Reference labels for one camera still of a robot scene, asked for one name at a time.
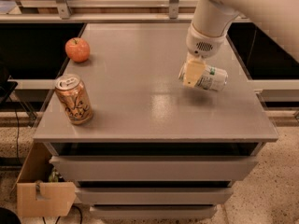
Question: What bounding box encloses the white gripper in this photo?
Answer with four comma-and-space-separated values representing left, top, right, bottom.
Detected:
183, 24, 225, 88

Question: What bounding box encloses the white green 7up can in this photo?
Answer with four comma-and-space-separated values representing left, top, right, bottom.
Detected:
178, 63, 228, 91

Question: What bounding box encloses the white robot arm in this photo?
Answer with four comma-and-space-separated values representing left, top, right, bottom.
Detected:
179, 0, 299, 91

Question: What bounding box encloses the orange LaCroix can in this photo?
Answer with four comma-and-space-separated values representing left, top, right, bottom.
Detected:
55, 74, 93, 125

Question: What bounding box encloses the grey drawer cabinet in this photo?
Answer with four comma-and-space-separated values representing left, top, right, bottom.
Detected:
35, 23, 278, 219

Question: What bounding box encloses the red apple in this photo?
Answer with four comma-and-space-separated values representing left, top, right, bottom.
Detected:
64, 37, 90, 63

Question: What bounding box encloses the green bottle in box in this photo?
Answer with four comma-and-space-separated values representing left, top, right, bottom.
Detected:
48, 167, 60, 182

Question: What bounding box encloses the cardboard box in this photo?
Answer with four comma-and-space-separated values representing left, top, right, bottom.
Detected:
15, 143, 76, 217

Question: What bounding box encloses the metal shelf frame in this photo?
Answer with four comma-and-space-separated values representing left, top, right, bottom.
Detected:
0, 0, 198, 23

